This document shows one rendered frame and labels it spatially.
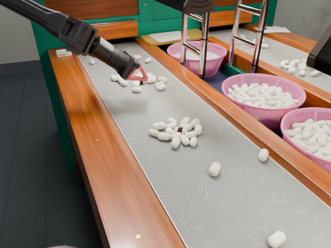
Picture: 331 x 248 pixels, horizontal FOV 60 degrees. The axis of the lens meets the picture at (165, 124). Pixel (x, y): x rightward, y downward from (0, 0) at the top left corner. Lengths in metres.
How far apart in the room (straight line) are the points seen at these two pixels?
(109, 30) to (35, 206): 0.99
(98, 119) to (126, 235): 0.39
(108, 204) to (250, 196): 0.29
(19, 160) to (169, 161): 1.49
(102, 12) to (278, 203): 1.15
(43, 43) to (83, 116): 0.67
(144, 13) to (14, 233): 1.24
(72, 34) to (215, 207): 0.56
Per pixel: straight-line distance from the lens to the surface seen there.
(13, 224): 1.68
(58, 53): 1.33
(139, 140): 0.76
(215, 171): 0.65
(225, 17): 1.67
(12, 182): 1.92
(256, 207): 0.62
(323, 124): 0.94
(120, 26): 1.42
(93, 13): 1.46
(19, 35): 3.32
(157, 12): 1.55
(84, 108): 0.89
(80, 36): 0.82
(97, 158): 0.68
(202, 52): 1.04
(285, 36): 1.66
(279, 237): 0.56
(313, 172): 0.70
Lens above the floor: 1.19
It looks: 33 degrees down
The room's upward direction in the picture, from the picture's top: straight up
